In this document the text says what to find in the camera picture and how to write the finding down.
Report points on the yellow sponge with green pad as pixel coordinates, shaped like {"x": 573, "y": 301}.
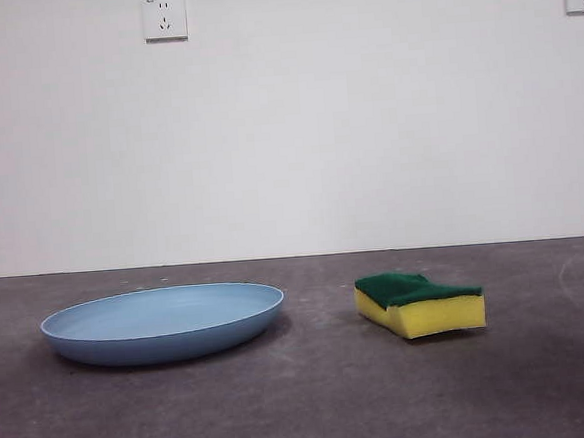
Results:
{"x": 439, "y": 314}

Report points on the light blue round plate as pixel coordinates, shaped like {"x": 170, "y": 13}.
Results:
{"x": 158, "y": 318}

